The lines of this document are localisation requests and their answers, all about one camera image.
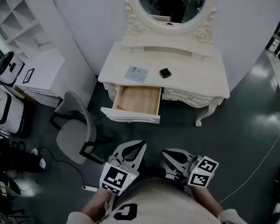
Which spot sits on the small black square box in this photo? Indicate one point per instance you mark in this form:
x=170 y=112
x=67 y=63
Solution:
x=165 y=73

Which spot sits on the white ornate dressing table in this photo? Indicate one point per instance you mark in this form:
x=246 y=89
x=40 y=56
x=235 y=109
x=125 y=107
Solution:
x=189 y=76

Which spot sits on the white power strip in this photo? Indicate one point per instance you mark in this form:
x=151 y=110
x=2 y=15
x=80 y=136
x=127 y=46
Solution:
x=90 y=188

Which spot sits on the person's left forearm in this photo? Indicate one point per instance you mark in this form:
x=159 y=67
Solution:
x=95 y=202

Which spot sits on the ornate white drawer front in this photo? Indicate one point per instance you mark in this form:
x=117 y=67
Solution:
x=189 y=97

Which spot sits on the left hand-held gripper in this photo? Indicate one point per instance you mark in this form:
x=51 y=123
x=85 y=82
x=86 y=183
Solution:
x=114 y=178

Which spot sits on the white drawer front with knob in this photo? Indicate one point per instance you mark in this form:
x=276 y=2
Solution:
x=133 y=49
x=203 y=57

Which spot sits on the black equipment pile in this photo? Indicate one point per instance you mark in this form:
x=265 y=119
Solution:
x=14 y=157

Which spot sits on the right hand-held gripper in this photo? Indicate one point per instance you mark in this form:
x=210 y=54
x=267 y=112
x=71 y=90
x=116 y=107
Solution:
x=201 y=178

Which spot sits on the white oval framed mirror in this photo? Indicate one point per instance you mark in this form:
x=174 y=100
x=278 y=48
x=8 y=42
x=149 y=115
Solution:
x=140 y=24

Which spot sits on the white cubby shelf unit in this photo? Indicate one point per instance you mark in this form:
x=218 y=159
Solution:
x=18 y=15

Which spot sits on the light blue packet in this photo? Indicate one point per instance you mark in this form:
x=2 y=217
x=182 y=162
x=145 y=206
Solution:
x=136 y=74

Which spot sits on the person's cream printed shirt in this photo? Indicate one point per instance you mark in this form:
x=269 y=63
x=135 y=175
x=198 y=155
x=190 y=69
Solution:
x=158 y=199

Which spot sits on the wooden drawer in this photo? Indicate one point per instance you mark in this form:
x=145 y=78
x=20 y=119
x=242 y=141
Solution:
x=140 y=99

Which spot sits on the person's right forearm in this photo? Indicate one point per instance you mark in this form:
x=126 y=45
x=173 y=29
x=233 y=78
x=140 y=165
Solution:
x=205 y=199

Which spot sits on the white case with black trim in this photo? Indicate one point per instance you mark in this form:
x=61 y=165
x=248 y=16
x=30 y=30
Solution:
x=12 y=111
x=11 y=72

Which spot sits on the grey chair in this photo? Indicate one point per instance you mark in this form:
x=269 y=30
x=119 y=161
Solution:
x=71 y=134

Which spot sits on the black picture frame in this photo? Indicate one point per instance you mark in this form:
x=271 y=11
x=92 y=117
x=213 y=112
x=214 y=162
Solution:
x=28 y=75

